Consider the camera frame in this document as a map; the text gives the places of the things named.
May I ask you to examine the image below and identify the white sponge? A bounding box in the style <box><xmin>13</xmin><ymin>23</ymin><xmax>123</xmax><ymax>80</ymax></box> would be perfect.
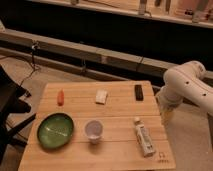
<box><xmin>95</xmin><ymin>90</ymin><xmax>108</xmax><ymax>104</ymax></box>

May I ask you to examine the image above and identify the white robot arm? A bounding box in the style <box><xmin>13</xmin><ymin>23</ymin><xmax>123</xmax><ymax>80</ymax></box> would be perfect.
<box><xmin>156</xmin><ymin>61</ymin><xmax>213</xmax><ymax>124</ymax></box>

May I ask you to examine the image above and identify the black rectangular block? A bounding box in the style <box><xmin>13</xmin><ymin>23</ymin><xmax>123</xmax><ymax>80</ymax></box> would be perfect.
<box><xmin>135</xmin><ymin>85</ymin><xmax>144</xmax><ymax>101</ymax></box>

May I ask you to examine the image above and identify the white plastic bottle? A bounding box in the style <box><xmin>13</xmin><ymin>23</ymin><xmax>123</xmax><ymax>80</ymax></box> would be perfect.
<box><xmin>134</xmin><ymin>117</ymin><xmax>156</xmax><ymax>157</ymax></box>

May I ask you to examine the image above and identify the orange carrot toy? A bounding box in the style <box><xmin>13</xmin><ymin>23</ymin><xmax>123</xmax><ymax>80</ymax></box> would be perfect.
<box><xmin>57</xmin><ymin>90</ymin><xmax>64</xmax><ymax>106</ymax></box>

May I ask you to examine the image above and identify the green bowl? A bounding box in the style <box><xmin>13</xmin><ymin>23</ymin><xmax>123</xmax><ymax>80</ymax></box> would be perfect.
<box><xmin>37</xmin><ymin>113</ymin><xmax>74</xmax><ymax>149</ymax></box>

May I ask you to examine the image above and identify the black chair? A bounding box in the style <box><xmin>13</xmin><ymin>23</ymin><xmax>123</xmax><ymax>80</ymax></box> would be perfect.
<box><xmin>0</xmin><ymin>65</ymin><xmax>35</xmax><ymax>164</ymax></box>

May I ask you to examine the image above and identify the black cable on floor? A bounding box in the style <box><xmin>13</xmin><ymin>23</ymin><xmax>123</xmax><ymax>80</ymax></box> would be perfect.
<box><xmin>0</xmin><ymin>42</ymin><xmax>43</xmax><ymax>88</ymax></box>

